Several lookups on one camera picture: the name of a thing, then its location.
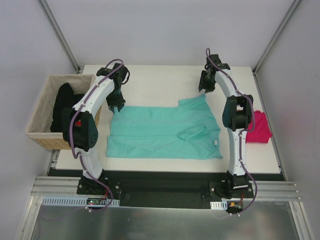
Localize teal t-shirt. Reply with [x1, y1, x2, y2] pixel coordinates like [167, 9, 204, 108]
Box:
[106, 94, 223, 160]

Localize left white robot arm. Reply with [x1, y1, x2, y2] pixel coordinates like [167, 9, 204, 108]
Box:
[61, 59, 130, 195]

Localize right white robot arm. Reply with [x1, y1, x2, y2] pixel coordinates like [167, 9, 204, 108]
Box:
[198, 48, 254, 199]

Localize black garment in basket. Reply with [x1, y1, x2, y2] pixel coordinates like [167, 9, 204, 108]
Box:
[50, 83, 84, 133]

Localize pink folded t-shirt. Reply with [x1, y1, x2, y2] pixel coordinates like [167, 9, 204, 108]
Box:
[245, 110, 273, 144]

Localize wicker laundry basket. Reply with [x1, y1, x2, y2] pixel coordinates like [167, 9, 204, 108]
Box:
[25, 74, 96, 150]

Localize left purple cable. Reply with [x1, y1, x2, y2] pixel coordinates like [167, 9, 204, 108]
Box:
[69, 58, 125, 213]

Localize purple cable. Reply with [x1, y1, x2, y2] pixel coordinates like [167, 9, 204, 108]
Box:
[205, 47, 258, 217]
[69, 58, 125, 213]

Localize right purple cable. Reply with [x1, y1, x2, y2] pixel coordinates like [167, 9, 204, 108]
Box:
[205, 47, 258, 217]

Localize left aluminium corner post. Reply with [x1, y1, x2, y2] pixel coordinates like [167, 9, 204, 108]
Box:
[37, 0, 81, 74]

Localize aluminium corner post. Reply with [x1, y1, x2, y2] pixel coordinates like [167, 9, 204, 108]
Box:
[37, 0, 81, 74]
[252, 0, 303, 76]

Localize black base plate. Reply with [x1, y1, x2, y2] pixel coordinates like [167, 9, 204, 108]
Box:
[76, 170, 255, 209]

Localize right aluminium corner post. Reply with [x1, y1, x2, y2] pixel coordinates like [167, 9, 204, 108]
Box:
[252, 0, 303, 76]

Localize right white cable duct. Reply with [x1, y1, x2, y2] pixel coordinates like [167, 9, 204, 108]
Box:
[210, 200, 228, 211]

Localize white cable duct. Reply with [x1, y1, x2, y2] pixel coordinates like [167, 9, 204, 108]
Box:
[42, 196, 120, 208]
[210, 200, 228, 211]

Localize aluminium rail frame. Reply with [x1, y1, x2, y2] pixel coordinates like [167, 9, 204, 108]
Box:
[30, 176, 303, 202]

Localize left white cable duct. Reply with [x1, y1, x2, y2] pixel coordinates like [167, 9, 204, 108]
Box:
[42, 196, 120, 208]

